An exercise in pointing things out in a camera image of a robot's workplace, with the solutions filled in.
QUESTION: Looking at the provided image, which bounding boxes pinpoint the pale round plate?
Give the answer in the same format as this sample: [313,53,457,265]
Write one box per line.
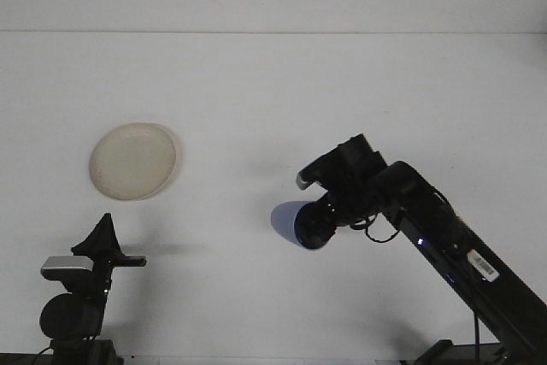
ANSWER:
[88,121,178,203]

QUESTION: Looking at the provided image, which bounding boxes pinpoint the pale blue cup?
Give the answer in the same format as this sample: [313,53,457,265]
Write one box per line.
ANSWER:
[270,200,337,251]

